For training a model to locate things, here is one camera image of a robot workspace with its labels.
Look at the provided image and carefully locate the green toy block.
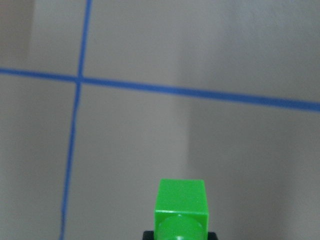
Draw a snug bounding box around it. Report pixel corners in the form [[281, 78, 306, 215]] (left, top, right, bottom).
[[153, 178, 210, 240]]

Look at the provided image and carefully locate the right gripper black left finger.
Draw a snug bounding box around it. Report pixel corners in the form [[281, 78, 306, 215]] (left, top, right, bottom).
[[142, 231, 154, 240]]

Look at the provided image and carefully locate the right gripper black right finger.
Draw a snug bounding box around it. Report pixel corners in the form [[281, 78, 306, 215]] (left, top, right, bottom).
[[207, 231, 217, 240]]

